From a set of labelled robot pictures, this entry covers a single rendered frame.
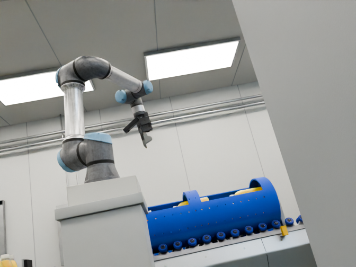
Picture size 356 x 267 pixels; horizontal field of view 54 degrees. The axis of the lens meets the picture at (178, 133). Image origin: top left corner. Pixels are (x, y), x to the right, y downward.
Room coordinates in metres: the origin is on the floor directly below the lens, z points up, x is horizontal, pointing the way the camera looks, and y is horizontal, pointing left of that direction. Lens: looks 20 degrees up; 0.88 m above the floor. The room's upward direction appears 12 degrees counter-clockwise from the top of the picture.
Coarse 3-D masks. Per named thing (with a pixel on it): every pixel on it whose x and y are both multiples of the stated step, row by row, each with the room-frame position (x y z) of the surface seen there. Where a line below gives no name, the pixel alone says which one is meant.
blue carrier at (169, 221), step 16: (192, 192) 1.88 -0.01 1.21; (224, 192) 2.08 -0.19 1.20; (256, 192) 1.88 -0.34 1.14; (272, 192) 1.89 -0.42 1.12; (160, 208) 2.03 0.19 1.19; (176, 208) 1.81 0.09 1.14; (192, 208) 1.82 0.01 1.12; (208, 208) 1.83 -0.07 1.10; (224, 208) 1.84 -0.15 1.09; (240, 208) 1.86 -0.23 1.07; (256, 208) 1.87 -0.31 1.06; (272, 208) 1.89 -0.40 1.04; (160, 224) 1.79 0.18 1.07; (176, 224) 1.80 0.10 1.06; (192, 224) 1.82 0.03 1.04; (208, 224) 1.85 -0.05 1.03; (224, 224) 1.86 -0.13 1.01; (240, 224) 1.89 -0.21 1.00; (256, 224) 1.92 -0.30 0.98; (160, 240) 1.82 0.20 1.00; (176, 240) 1.84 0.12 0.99
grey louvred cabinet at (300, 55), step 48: (240, 0) 0.39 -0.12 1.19; (288, 0) 0.28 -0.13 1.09; (336, 0) 0.22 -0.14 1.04; (288, 48) 0.31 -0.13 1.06; (336, 48) 0.24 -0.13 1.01; (288, 96) 0.35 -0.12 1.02; (336, 96) 0.27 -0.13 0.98; (288, 144) 0.39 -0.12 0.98; (336, 144) 0.29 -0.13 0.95; (336, 192) 0.32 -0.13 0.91; (336, 240) 0.35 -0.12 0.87
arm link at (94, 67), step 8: (88, 56) 1.41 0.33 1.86; (80, 64) 1.40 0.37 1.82; (88, 64) 1.40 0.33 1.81; (96, 64) 1.42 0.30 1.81; (104, 64) 1.44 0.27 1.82; (80, 72) 1.41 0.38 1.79; (88, 72) 1.42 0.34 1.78; (96, 72) 1.44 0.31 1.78; (104, 72) 1.46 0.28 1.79; (112, 72) 1.51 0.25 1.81; (120, 72) 1.56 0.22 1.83; (112, 80) 1.55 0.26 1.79; (120, 80) 1.58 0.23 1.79; (128, 80) 1.62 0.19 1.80; (136, 80) 1.67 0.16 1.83; (128, 88) 1.67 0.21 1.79; (136, 88) 1.70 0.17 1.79; (144, 88) 1.73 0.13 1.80; (152, 88) 1.77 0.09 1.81; (136, 96) 1.79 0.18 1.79
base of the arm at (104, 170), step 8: (104, 160) 1.38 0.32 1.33; (112, 160) 1.41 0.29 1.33; (88, 168) 1.38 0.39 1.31; (96, 168) 1.36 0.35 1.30; (104, 168) 1.37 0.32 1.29; (112, 168) 1.39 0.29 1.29; (88, 176) 1.37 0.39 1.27; (96, 176) 1.35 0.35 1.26; (104, 176) 1.36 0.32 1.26; (112, 176) 1.38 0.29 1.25
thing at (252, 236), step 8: (264, 232) 1.91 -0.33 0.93; (272, 232) 1.91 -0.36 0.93; (280, 232) 1.91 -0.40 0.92; (288, 232) 1.92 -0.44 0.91; (224, 240) 1.88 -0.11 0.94; (232, 240) 1.88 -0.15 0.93; (240, 240) 1.88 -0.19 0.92; (248, 240) 1.88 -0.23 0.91; (192, 248) 1.84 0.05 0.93; (200, 248) 1.84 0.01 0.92; (208, 248) 1.84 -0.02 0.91; (160, 256) 1.81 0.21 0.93; (168, 256) 1.81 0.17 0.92; (176, 256) 1.82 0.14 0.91
